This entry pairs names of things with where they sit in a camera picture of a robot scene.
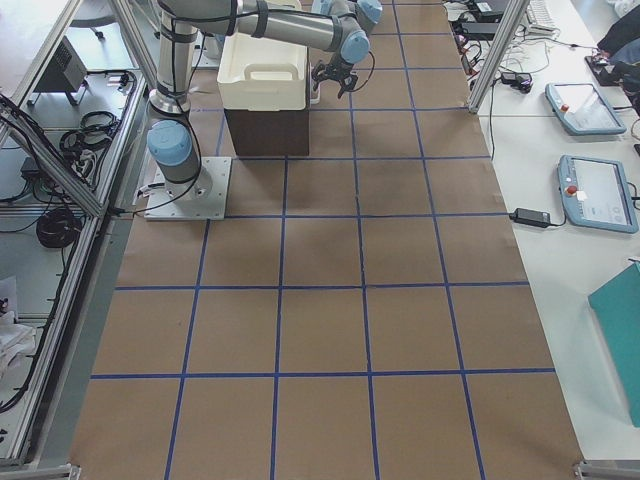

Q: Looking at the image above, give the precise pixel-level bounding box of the aluminium frame post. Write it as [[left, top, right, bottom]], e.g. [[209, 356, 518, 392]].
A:
[[468, 0, 529, 114]]

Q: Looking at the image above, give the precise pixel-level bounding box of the cream plastic tray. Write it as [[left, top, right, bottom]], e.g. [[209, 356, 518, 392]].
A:
[[217, 33, 307, 111]]

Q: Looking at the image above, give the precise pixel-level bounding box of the grey electronics box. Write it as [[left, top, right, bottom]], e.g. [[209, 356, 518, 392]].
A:
[[27, 36, 88, 106]]

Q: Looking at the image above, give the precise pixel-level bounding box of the black power adapter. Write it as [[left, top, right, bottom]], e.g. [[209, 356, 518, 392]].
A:
[[509, 208, 551, 228]]

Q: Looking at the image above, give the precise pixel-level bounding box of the upper teach pendant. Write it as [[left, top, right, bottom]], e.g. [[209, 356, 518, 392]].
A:
[[545, 83, 627, 136]]

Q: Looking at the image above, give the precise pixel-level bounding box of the dark brown drawer cabinet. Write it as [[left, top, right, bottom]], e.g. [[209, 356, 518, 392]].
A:
[[224, 108, 310, 157]]

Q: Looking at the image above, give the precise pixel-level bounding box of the teach pendant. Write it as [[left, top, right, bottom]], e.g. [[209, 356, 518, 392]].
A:
[[557, 155, 639, 234], [545, 83, 627, 136]]

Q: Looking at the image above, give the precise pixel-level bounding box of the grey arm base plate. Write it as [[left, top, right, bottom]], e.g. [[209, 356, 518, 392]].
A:
[[143, 157, 232, 221]]

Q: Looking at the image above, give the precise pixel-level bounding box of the lower teach pendant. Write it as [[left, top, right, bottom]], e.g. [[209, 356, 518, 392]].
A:
[[557, 155, 639, 234]]

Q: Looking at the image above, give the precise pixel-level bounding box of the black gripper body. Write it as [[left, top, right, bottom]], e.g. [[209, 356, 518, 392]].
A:
[[319, 60, 356, 83]]

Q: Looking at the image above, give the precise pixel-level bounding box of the teal box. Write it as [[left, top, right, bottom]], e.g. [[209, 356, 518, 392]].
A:
[[588, 262, 639, 427]]

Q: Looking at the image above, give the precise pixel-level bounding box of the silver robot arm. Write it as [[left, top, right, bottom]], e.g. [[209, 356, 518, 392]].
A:
[[146, 1, 382, 204]]

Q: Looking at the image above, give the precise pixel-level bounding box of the brown paper table mat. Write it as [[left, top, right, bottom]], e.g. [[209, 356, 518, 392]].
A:
[[70, 1, 581, 479]]

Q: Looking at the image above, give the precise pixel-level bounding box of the coiled black cable bundle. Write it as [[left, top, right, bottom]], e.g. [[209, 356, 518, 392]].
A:
[[35, 207, 81, 250]]

